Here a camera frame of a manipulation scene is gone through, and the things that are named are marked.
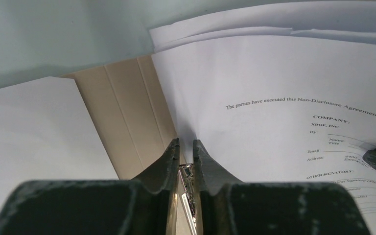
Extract printed paper sheet stack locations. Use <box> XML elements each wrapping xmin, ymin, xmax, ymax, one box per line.
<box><xmin>150</xmin><ymin>1</ymin><xmax>376</xmax><ymax>235</ymax></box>

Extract metal folder clip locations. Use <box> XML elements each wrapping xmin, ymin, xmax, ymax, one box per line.
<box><xmin>178</xmin><ymin>164</ymin><xmax>197</xmax><ymax>235</ymax></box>

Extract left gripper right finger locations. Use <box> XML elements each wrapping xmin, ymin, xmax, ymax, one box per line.
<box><xmin>192</xmin><ymin>140</ymin><xmax>370</xmax><ymax>235</ymax></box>

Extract white paper sheet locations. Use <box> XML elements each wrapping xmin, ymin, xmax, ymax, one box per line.
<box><xmin>0</xmin><ymin>77</ymin><xmax>118</xmax><ymax>210</ymax></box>

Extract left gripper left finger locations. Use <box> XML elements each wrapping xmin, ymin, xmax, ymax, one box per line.
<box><xmin>0</xmin><ymin>139</ymin><xmax>180</xmax><ymax>235</ymax></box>

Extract brown cardboard folder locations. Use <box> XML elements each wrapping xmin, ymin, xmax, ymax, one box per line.
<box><xmin>60</xmin><ymin>55</ymin><xmax>188</xmax><ymax>235</ymax></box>

